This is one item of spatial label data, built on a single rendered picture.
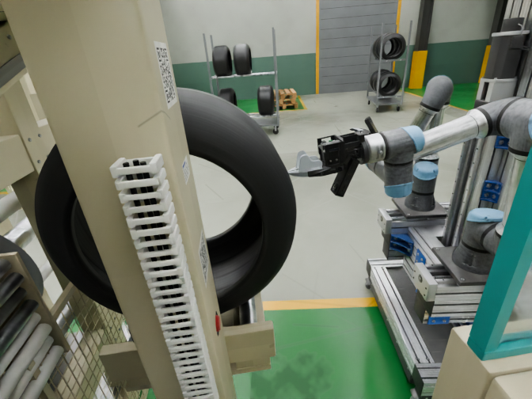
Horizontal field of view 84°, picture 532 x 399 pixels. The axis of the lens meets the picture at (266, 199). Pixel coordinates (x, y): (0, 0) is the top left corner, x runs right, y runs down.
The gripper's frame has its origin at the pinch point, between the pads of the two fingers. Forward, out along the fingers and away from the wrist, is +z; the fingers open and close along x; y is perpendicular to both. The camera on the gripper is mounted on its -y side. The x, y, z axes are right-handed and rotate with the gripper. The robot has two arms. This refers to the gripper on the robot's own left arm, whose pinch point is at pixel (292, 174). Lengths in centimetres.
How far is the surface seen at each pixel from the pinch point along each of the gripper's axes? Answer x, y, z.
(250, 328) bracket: 24.1, -25.6, 19.1
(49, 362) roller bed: 24, -22, 65
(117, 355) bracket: 25, -23, 49
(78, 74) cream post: 38, 33, 26
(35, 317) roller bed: 20, -11, 64
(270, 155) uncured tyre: 14.5, 11.5, 5.9
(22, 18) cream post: 38, 38, 29
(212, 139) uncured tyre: 17.8, 18.2, 16.3
